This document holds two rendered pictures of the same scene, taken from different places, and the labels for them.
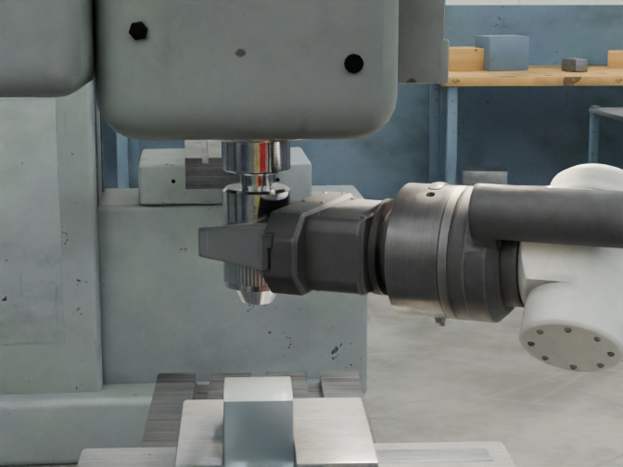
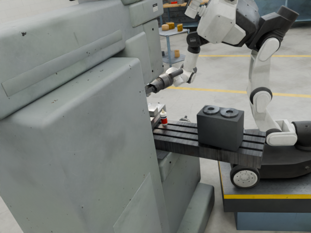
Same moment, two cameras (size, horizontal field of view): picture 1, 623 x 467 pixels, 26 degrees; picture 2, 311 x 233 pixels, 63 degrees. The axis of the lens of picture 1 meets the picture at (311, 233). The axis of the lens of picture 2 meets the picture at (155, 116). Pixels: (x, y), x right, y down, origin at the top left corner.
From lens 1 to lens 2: 1.28 m
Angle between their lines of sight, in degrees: 56
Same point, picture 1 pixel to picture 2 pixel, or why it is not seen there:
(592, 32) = not seen: outside the picture
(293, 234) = (158, 86)
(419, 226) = (166, 79)
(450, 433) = not seen: hidden behind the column
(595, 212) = (181, 71)
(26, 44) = (150, 76)
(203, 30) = (155, 68)
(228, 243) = (148, 90)
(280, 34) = (159, 65)
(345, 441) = (150, 107)
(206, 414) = not seen: hidden behind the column
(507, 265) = (172, 79)
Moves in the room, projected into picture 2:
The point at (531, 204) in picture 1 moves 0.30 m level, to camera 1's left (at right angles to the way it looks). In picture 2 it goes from (176, 72) to (153, 93)
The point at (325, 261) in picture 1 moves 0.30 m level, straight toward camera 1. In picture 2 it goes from (159, 87) to (208, 91)
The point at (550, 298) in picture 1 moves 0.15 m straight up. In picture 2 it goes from (179, 80) to (177, 57)
